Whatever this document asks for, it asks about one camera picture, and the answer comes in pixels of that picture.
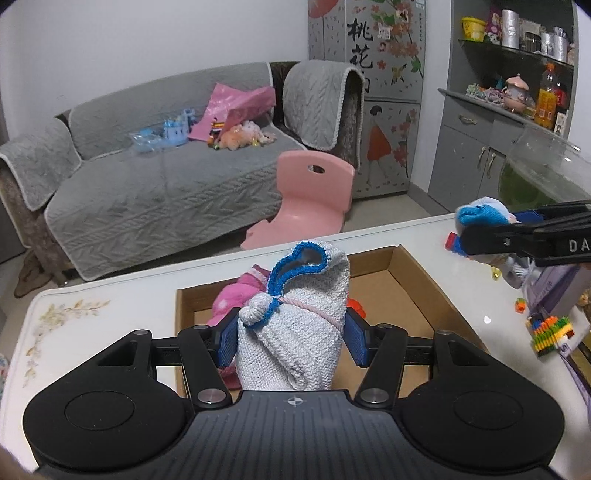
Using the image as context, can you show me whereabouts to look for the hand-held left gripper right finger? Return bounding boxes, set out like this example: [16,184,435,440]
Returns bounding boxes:
[346,308,490,409]

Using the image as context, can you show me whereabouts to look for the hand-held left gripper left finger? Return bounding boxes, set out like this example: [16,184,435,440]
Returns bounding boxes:
[95,308,239,409]

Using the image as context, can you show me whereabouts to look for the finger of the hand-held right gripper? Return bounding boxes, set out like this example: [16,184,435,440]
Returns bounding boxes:
[512,202,591,227]
[462,223,539,268]

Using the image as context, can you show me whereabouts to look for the blue white grey sock bundle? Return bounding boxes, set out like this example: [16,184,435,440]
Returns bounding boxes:
[455,196,514,241]

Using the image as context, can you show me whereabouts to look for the white knitted sock blue trim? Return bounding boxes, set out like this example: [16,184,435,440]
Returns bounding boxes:
[235,241,350,391]

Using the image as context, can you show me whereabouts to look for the cardboard box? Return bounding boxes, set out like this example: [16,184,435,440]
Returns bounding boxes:
[174,244,490,398]

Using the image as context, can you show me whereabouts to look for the white flower-print desktop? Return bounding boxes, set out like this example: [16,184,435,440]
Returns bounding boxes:
[0,211,591,480]

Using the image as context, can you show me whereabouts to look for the orange blue toy block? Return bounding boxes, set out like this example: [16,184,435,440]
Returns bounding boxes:
[445,232,468,261]

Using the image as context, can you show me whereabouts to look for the purple water bottle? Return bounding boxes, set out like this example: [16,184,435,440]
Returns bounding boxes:
[502,255,591,324]

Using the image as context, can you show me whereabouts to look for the pink fuzzy sock bundle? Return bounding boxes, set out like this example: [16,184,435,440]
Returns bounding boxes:
[205,264,271,388]

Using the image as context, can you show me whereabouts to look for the glass fish bowl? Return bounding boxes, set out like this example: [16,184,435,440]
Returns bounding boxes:
[499,124,591,213]

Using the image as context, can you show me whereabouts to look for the colourful puzzle cube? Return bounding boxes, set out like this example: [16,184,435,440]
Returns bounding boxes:
[526,314,577,360]

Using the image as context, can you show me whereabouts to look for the grey cabinet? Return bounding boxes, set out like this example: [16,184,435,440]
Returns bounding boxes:
[427,0,580,215]

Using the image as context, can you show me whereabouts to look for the orange drink bottle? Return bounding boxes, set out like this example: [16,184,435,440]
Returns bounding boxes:
[536,64,561,130]

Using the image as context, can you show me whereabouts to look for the pink teapot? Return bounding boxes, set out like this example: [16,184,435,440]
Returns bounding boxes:
[501,74,532,112]

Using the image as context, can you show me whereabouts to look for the pile of colourful trinkets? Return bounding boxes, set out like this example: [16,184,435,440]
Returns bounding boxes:
[465,83,506,104]

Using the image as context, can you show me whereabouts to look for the pink plastic chair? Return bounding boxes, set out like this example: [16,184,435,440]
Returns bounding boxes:
[240,151,356,250]

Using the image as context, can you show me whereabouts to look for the grey quilted sofa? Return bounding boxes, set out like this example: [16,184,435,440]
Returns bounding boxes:
[0,60,365,282]

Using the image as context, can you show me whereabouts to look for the flower-sticker refrigerator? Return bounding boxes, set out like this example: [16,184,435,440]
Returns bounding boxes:
[308,0,426,199]

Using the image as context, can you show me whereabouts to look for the large silver can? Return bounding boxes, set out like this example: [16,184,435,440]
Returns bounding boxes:
[501,9,522,49]

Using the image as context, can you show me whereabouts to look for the purple snack packet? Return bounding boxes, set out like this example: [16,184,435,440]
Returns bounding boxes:
[487,7,504,44]

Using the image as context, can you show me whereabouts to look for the yellow plastic tub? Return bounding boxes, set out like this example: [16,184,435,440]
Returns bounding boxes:
[462,17,488,42]

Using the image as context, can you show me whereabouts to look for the orange plush toy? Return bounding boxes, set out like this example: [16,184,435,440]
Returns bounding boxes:
[221,127,245,151]

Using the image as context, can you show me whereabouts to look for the brown slippers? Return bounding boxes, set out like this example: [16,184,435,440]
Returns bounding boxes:
[14,249,49,298]

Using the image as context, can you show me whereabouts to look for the blue toy castle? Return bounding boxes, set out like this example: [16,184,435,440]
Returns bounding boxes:
[159,108,195,144]

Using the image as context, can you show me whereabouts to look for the pink plastic bag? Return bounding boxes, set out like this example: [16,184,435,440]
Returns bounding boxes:
[189,83,276,141]

